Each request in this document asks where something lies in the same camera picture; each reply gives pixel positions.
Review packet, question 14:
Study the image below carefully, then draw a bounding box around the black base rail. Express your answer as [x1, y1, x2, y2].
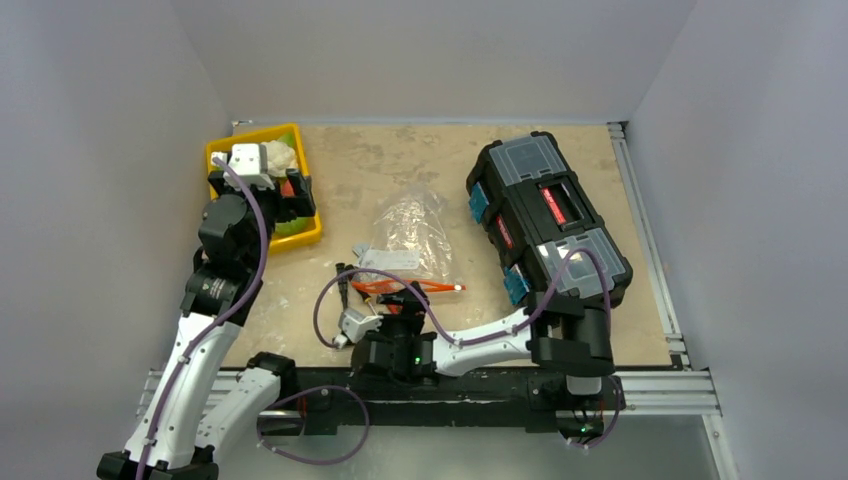
[266, 367, 625, 440]

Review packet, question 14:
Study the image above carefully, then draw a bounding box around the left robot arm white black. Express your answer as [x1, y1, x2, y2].
[96, 169, 316, 479]

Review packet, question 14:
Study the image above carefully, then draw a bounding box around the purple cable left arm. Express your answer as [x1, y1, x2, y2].
[135, 156, 270, 480]

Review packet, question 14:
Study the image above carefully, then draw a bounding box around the white cauliflower toy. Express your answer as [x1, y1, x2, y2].
[262, 140, 299, 178]

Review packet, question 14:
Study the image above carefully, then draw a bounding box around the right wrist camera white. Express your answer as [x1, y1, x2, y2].
[331, 308, 383, 349]

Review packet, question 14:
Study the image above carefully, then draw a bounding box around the pale green cabbage toy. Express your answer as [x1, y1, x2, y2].
[275, 217, 313, 238]

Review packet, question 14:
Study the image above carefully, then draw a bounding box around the aluminium frame rail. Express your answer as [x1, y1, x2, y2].
[136, 121, 741, 480]

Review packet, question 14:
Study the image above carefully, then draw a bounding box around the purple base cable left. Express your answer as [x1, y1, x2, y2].
[256, 385, 371, 466]

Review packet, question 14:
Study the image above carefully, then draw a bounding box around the clear zip top bag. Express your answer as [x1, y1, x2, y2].
[352, 184, 467, 294]

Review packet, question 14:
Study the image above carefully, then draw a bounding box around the yellow plastic tray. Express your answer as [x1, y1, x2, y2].
[204, 123, 323, 255]

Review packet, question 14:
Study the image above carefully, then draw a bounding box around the red peach toy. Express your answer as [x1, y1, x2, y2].
[280, 180, 295, 198]

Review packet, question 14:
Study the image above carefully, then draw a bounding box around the black toolbox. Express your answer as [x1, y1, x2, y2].
[466, 131, 633, 307]

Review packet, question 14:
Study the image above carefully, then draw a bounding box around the black T-handle tool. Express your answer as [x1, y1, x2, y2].
[335, 262, 349, 310]

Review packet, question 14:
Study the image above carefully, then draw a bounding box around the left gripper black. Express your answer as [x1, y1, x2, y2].
[209, 168, 312, 271]

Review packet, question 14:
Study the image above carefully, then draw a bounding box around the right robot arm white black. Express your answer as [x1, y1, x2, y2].
[344, 293, 615, 407]

